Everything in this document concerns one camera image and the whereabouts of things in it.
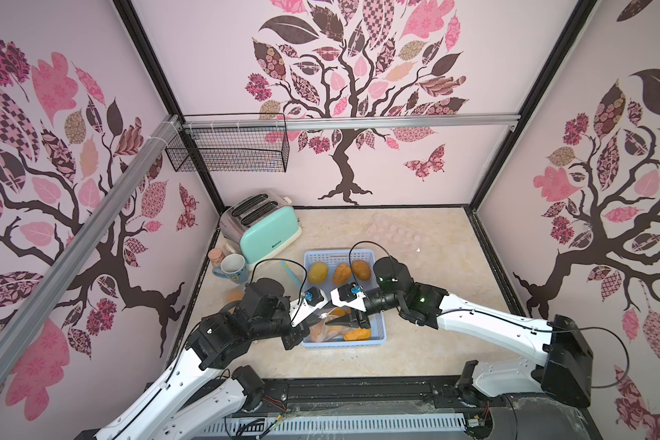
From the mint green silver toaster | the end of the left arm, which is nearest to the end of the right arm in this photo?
the end of the left arm

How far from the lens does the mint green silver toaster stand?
3.01 feet

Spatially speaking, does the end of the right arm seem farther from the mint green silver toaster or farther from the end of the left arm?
the mint green silver toaster
